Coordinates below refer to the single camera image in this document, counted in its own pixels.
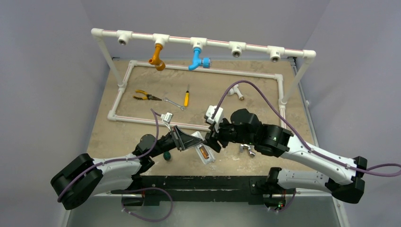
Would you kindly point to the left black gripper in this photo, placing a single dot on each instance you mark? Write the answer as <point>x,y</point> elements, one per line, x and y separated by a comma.
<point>183,141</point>

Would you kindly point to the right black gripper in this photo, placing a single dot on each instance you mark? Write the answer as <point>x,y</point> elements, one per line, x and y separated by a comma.
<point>214,135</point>

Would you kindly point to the white remote control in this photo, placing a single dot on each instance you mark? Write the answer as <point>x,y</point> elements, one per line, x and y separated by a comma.
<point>205,153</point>

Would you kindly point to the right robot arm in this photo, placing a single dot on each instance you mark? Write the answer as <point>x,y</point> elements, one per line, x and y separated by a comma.
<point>330,173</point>

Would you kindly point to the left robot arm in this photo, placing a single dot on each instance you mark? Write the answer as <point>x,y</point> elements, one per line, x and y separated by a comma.
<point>86,176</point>

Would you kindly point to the green stubby screwdriver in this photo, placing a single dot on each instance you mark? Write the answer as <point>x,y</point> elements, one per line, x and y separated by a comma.
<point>167,156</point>

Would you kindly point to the silver wrench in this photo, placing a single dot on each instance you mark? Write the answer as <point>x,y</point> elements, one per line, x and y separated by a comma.
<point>175,104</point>

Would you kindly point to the chrome metal faucet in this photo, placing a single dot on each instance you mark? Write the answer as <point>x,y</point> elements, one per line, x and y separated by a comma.
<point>248,149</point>

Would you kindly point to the yellow screwdriver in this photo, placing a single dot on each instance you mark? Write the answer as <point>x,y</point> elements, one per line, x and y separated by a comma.
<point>186,99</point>

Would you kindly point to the white plastic faucet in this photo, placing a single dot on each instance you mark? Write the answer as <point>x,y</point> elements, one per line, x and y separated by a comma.
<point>235,91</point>

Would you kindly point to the orange plastic faucet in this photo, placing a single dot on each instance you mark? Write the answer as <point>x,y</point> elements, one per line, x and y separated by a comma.
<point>155,59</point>

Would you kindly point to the blue plastic faucet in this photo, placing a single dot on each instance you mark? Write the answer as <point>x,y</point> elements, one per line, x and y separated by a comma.
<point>198,62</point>

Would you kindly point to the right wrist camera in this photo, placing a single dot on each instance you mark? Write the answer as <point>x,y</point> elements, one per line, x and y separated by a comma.
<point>213,115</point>

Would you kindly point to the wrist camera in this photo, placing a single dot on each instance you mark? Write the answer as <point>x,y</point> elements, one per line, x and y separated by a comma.
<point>213,115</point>
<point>166,118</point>

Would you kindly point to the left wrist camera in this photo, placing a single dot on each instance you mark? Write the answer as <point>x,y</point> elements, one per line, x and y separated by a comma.
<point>166,118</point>

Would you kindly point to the yellow handled pliers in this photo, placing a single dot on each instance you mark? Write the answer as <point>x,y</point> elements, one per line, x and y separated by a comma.
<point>146,96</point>

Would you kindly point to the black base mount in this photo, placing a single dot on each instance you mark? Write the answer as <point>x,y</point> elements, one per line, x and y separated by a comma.
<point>254,190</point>

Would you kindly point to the white PVC pipe frame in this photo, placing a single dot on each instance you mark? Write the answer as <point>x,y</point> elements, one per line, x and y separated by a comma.
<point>185,75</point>

